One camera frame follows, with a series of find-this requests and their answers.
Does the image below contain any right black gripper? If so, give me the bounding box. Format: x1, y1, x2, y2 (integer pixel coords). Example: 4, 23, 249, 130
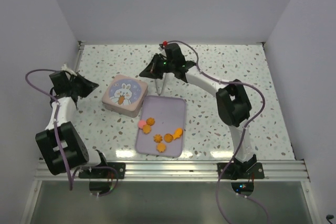
139, 54, 175, 80

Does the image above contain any cookie tin with liners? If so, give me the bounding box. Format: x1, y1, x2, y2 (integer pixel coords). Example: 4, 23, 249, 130
102, 100, 143, 118

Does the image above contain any lavender plastic tray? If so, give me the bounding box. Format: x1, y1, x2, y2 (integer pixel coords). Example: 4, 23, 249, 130
135, 95, 186, 158

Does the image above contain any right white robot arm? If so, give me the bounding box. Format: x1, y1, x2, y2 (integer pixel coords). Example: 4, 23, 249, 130
139, 43, 257, 178

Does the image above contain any orange swirl cookie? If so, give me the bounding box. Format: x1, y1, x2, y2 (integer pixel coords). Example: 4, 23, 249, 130
146, 118, 155, 126

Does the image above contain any pink sandwich cookie left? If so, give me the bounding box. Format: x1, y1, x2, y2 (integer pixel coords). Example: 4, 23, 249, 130
138, 120, 146, 129

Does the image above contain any orange leaf cookie left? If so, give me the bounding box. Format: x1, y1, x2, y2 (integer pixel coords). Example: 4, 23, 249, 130
142, 124, 151, 134

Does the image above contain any orange leaf cookie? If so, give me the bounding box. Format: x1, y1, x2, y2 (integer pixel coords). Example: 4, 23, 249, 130
156, 142, 166, 153
142, 124, 151, 134

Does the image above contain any orange fish cookie right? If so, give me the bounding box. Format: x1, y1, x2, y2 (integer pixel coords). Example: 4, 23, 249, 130
173, 128, 183, 140

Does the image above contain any orange rosette cookie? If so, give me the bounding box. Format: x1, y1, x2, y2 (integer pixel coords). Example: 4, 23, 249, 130
153, 134, 163, 143

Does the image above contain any orange chip cookie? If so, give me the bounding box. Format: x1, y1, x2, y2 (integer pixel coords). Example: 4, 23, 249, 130
163, 133, 174, 143

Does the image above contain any orange leaf cookie bottom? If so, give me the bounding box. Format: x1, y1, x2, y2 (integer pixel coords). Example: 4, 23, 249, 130
156, 142, 166, 153

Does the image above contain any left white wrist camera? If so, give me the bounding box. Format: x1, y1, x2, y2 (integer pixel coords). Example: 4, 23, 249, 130
61, 63, 77, 76

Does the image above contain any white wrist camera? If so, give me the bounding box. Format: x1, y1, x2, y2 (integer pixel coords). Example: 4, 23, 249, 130
61, 63, 77, 76
159, 41, 168, 50

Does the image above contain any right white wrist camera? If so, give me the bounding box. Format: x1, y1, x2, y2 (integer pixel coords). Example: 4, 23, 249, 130
159, 41, 168, 50

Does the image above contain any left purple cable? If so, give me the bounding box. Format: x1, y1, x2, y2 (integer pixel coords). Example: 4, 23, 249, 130
25, 69, 118, 197

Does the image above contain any purple cable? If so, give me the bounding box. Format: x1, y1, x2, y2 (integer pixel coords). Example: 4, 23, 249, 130
25, 69, 118, 197
166, 40, 271, 224

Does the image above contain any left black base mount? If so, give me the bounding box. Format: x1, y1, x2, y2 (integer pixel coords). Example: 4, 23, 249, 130
78, 162, 126, 179

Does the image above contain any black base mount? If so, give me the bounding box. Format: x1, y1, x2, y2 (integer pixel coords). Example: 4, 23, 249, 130
78, 162, 126, 179
217, 154, 265, 180

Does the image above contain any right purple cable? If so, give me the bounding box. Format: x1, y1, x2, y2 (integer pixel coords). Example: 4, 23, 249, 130
166, 40, 271, 224

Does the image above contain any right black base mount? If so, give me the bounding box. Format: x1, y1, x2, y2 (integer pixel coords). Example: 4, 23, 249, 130
217, 154, 265, 180

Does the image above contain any aluminium front rail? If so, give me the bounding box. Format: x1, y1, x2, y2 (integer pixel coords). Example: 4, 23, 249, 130
34, 159, 310, 183

